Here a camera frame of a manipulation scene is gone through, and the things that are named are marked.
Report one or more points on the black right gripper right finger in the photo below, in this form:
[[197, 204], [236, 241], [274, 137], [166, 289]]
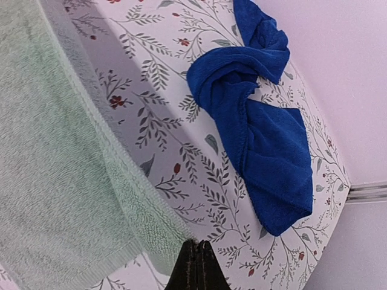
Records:
[[209, 273]]

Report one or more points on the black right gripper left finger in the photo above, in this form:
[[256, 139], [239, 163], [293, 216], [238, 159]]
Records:
[[184, 273]]

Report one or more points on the light green towel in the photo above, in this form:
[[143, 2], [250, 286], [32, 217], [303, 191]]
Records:
[[75, 207]]

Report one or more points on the blue towel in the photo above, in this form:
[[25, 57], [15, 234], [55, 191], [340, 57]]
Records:
[[267, 145]]

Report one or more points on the right aluminium frame post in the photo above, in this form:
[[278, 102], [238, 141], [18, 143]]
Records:
[[367, 193]]

